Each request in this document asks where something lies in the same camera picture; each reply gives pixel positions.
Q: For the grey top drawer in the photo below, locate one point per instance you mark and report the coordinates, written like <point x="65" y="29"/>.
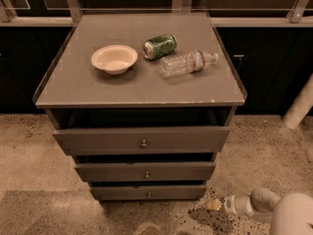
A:
<point x="141" y="140"/>

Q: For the grey drawer cabinet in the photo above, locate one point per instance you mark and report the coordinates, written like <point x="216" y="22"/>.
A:
<point x="74" y="94"/>

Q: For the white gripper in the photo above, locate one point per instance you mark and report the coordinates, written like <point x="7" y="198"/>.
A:
<point x="232" y="205"/>

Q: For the grey middle drawer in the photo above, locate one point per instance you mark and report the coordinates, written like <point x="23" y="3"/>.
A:
<point x="145" y="172"/>

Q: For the white paper bowl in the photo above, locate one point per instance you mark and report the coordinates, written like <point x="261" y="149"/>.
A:
<point x="114" y="59"/>

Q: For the clear plastic water bottle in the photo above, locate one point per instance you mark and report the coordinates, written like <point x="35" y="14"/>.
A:
<point x="191" y="62"/>

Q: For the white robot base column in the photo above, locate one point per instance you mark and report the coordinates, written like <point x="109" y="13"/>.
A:
<point x="300" y="106"/>

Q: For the grey bottom drawer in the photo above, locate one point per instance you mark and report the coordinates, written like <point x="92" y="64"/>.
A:
<point x="160" y="192"/>

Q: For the grey drawer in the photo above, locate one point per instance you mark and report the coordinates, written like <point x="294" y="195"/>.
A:
<point x="160" y="192"/>
<point x="141" y="140"/>
<point x="145" y="172"/>

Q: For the metal window rail frame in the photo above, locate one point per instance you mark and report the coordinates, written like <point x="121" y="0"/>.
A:
<point x="222" y="13"/>

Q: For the green soda can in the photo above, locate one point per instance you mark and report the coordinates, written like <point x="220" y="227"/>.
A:
<point x="159" y="46"/>

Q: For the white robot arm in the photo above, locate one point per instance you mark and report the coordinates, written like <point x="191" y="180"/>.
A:
<point x="291" y="214"/>

